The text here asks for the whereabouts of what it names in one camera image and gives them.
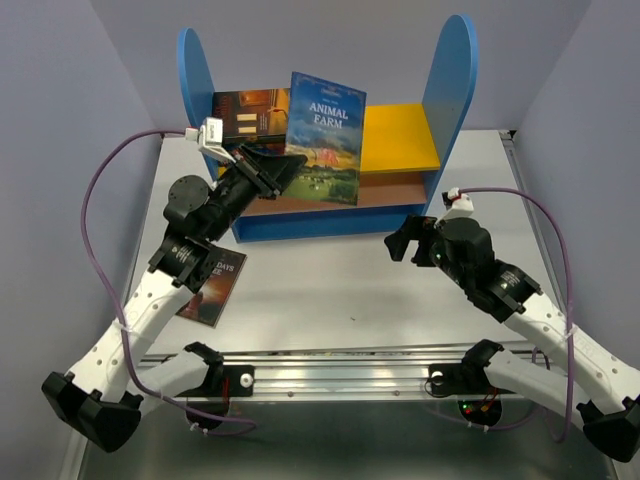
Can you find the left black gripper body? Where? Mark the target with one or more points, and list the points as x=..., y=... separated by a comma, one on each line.
x=242, y=183

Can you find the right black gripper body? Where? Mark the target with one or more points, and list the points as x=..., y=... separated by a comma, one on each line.
x=431, y=250

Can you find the Animal Farm book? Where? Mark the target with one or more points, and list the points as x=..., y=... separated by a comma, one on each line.
x=325, y=124

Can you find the Edward Rulane brown book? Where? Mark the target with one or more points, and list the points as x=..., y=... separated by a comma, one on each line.
x=253, y=115

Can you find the dark Days to See book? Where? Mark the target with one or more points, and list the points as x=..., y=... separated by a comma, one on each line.
x=207, y=305

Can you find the A Tale of Two Cities book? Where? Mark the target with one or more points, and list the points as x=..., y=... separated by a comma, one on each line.
x=277, y=148

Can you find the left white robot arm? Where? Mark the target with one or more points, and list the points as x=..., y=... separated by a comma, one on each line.
x=101, y=396

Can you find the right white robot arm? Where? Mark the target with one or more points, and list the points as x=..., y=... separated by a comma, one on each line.
x=463, y=250

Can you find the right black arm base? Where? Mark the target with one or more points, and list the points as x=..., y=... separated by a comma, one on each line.
x=479, y=403

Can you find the blue and yellow wooden bookshelf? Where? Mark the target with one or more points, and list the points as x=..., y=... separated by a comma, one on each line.
x=405, y=146

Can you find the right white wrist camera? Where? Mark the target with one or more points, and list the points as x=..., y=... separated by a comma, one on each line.
x=457, y=205

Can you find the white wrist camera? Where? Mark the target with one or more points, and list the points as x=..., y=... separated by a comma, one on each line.
x=457, y=205
x=209, y=139

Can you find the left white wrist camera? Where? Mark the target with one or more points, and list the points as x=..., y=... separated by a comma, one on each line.
x=209, y=139

